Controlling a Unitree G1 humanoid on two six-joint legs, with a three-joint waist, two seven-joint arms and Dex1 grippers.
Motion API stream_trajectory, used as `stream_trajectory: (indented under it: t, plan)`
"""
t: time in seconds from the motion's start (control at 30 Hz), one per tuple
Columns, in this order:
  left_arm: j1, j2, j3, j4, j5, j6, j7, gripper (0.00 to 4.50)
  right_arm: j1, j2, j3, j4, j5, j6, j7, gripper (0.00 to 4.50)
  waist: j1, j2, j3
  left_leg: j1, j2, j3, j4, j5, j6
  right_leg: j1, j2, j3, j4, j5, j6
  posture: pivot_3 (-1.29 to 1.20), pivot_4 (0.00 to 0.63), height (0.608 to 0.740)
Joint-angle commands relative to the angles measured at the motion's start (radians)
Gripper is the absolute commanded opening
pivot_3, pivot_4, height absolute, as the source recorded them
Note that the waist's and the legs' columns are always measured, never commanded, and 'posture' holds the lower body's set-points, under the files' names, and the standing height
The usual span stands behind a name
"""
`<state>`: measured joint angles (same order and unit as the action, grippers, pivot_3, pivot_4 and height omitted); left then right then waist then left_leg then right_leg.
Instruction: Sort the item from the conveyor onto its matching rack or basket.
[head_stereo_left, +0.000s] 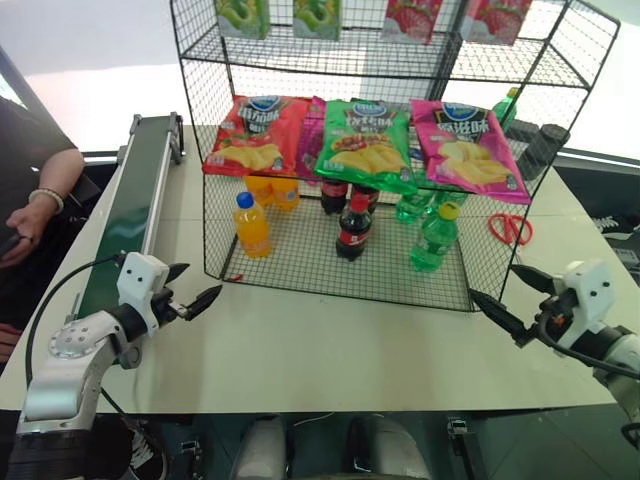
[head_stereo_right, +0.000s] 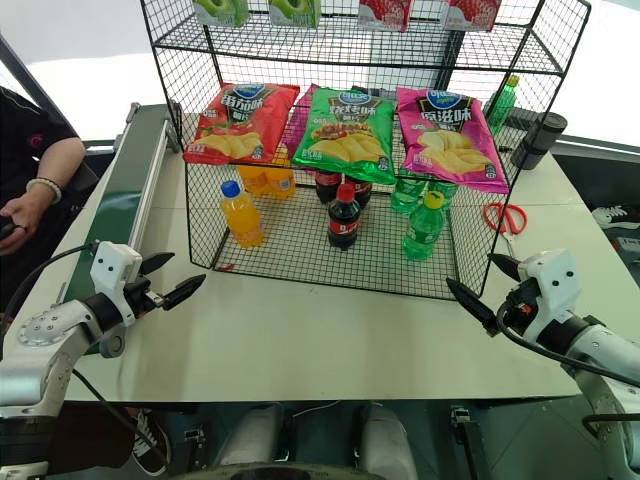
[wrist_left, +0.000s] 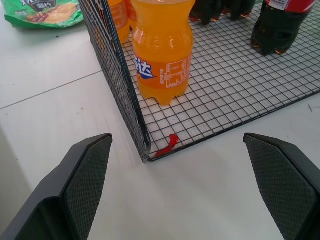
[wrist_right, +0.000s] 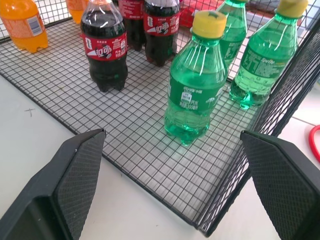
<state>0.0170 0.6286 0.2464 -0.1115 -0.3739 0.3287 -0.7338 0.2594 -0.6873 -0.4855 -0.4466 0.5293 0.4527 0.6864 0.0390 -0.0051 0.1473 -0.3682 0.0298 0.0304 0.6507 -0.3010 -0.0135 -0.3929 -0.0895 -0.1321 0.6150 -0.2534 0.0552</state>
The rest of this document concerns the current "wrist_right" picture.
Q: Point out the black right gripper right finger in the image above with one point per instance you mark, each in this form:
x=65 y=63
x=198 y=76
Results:
x=282 y=180

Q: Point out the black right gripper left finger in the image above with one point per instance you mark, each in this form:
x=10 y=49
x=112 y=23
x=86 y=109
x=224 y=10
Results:
x=62 y=190

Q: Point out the orange soda bottle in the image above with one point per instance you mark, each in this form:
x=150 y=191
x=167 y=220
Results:
x=23 y=25
x=77 y=10

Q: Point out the red snack package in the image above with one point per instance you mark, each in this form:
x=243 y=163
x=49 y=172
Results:
x=188 y=15

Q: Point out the green Sprite bottle yellow cap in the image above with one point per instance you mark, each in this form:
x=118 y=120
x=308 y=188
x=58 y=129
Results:
x=265 y=55
x=193 y=82
x=232 y=35

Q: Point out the dark cola bottle red label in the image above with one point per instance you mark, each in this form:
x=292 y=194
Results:
x=161 y=30
x=132 y=25
x=106 y=47

